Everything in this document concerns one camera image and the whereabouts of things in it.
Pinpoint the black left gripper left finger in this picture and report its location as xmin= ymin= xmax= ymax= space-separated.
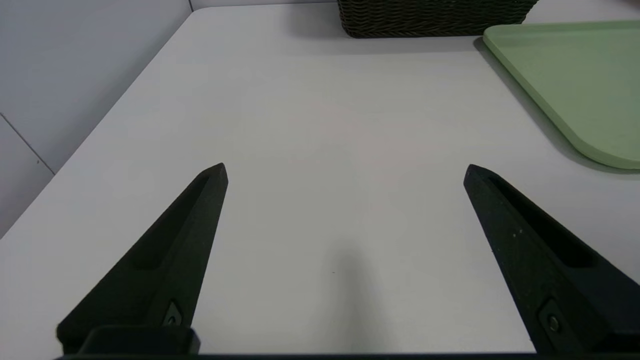
xmin=56 ymin=162 xmax=229 ymax=353

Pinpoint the light green plastic tray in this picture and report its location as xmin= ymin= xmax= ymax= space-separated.
xmin=482 ymin=20 xmax=640 ymax=171

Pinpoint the dark brown wicker basket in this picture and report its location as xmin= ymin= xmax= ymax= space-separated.
xmin=336 ymin=0 xmax=541 ymax=39

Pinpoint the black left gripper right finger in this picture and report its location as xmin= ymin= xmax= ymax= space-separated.
xmin=463 ymin=164 xmax=640 ymax=353

